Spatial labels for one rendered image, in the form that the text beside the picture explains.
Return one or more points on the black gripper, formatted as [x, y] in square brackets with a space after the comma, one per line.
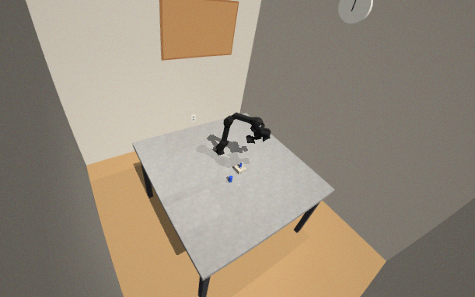
[250, 139]

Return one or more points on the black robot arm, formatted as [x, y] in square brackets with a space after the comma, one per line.
[257, 127]

